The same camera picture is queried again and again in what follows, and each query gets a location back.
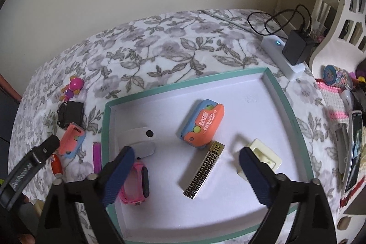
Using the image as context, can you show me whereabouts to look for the pink smart watch band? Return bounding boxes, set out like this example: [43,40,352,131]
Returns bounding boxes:
[118,160,150,206]

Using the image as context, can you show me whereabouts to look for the cream plastic hair clip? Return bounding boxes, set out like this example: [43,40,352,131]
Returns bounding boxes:
[245,138,282,172]

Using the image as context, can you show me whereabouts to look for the black gold patterned box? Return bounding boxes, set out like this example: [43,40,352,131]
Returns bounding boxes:
[183,141,225,199]

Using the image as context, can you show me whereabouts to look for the orange blue eraser case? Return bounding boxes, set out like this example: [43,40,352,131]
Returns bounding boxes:
[180,99,225,148]

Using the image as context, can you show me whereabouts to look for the magenta comb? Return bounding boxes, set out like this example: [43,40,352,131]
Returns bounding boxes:
[92,142,102,173]

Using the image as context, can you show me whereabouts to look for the orange glue bottle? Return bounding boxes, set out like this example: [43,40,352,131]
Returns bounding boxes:
[50,154,63,178]

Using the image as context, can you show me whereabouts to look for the pink blue eraser case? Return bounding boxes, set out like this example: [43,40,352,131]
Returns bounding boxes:
[58,123,86,158]

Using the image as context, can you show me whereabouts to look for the white oval device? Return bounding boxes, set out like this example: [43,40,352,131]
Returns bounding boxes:
[117,127,156,159]

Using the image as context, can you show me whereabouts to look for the floral grey white blanket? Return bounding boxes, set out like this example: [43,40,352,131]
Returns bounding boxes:
[9,9,341,217]

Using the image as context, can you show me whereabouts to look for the black power adapter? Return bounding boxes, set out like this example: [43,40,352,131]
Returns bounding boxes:
[65,101,84,127]

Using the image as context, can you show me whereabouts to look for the teal rimmed white tray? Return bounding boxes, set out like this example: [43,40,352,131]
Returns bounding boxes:
[102,67,313,243]

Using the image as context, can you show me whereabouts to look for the smartphone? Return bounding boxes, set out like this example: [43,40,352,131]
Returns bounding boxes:
[343,110,363,193]

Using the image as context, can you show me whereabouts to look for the pink doll figure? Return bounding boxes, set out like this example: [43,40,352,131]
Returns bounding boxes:
[59,75,84,102]

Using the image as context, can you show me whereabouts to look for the pink crochet mat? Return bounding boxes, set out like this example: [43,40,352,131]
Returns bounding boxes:
[316,79,349,124]

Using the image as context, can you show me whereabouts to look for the round colourful tin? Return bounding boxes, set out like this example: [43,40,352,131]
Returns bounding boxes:
[322,64,348,88]

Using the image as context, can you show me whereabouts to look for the black charger plug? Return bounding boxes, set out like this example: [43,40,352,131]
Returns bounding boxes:
[282,30,315,66]

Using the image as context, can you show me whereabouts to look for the white power bank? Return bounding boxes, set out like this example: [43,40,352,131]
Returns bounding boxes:
[261,35,305,80]

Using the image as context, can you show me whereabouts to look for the white lattice shelf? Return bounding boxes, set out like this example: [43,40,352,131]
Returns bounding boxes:
[309,0,365,78]

